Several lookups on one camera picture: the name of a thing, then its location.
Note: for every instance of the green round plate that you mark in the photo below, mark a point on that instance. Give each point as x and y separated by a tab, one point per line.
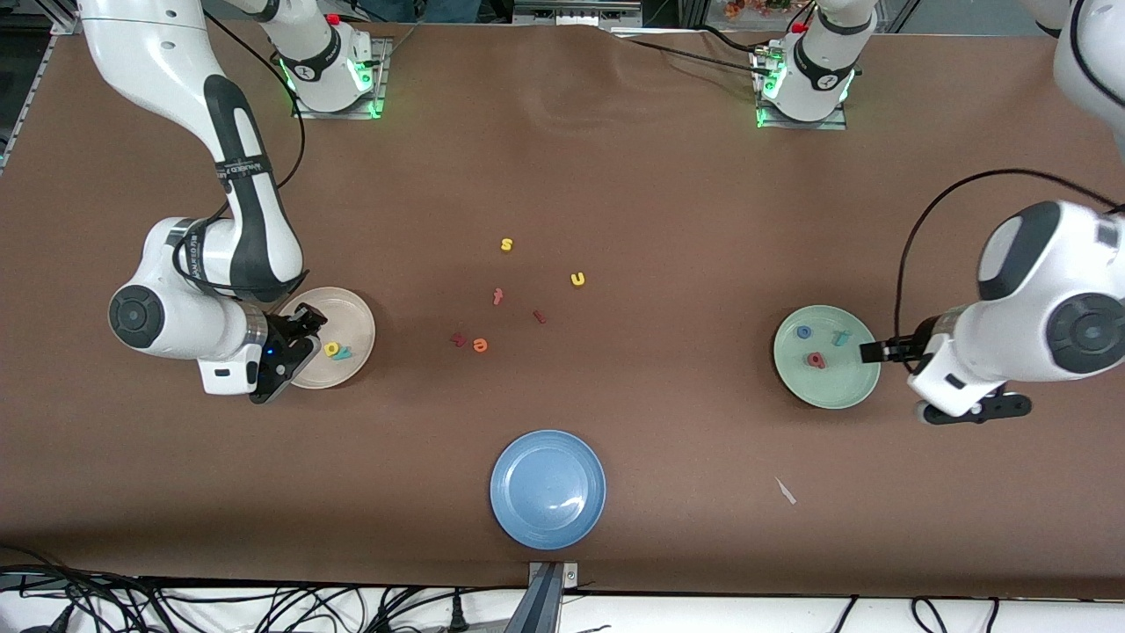
826	387

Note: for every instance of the blue round plate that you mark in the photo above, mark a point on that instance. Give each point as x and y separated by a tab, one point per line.
547	489

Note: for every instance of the orange artificial flowers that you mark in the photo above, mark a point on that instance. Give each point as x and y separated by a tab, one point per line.
756	9

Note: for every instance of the aluminium frame profile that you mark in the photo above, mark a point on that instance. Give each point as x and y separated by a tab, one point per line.
26	97

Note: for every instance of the white paper scrap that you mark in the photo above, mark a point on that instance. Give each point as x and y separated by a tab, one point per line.
785	491

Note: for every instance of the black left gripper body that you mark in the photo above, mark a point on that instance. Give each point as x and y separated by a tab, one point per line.
917	344

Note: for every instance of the beige round plate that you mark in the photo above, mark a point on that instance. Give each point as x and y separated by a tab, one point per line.
352	316

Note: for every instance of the black power plug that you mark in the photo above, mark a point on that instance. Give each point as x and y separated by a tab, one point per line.
457	613

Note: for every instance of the pink letter b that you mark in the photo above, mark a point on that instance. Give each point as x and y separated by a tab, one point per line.
808	359

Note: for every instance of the grey metal equipment box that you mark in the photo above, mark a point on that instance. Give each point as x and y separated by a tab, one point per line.
580	9

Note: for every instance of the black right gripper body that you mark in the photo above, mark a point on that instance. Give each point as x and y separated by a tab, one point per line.
283	334

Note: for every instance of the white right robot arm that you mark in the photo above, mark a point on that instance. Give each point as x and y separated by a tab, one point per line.
149	53

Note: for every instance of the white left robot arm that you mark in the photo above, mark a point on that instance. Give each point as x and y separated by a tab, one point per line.
1037	334

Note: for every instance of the grey aluminium pole with bracket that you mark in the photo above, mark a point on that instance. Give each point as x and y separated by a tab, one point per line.
545	607

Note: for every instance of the brown paper table cover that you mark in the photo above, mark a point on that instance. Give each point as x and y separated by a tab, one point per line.
562	176

